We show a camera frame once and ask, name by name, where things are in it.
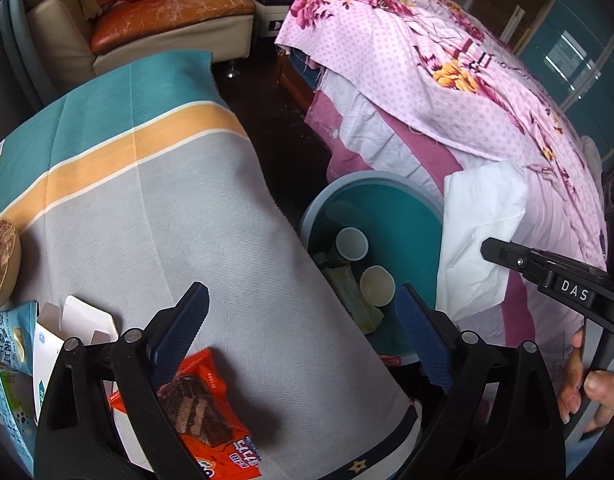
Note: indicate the wooden bed frame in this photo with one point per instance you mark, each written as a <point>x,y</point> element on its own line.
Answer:
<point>297,80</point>

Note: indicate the white tissue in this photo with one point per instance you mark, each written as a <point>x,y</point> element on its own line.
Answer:
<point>477,210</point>

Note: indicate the cream paper cup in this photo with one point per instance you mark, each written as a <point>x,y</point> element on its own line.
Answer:
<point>377,285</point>

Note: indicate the yellow packet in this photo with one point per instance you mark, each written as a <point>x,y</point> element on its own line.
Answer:
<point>352,300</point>

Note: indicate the orange seat cushion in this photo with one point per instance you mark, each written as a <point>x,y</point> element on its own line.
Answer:
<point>177,10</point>

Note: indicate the person's right hand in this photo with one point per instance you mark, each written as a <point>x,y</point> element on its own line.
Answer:
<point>607,395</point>

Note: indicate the brown round bread bun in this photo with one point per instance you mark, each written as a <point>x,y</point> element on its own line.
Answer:
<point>2,260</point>

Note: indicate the orange snack packet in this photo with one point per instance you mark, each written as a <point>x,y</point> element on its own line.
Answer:
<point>212,410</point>

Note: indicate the teal plastic waste bin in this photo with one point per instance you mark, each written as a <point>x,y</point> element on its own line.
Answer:
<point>387,210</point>

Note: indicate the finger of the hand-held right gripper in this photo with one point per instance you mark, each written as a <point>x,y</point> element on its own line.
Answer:
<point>517,255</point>

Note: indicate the white cardboard box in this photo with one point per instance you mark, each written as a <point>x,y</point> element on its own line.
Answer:
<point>77,317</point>

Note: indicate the pale blue packet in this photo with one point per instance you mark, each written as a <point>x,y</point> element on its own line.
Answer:
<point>7,420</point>

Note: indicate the teal grey striped blanket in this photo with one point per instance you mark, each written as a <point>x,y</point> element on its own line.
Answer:
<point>162,210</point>

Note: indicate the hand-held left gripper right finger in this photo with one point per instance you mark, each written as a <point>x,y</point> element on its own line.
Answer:
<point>422,340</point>

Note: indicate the teal glass wardrobe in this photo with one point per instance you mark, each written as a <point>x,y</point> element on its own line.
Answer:
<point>562,35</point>

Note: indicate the white paper cup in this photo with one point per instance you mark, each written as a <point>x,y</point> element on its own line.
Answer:
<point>352,242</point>

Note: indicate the beige sofa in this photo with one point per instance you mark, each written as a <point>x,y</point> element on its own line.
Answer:
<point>52,25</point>

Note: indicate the pink floral bedsheet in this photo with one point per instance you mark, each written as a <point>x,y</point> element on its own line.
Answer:
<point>387,35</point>

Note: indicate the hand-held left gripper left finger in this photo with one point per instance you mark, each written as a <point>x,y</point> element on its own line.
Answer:
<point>182,330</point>

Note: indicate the white nightstand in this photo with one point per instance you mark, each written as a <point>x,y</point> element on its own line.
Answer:
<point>272,10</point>

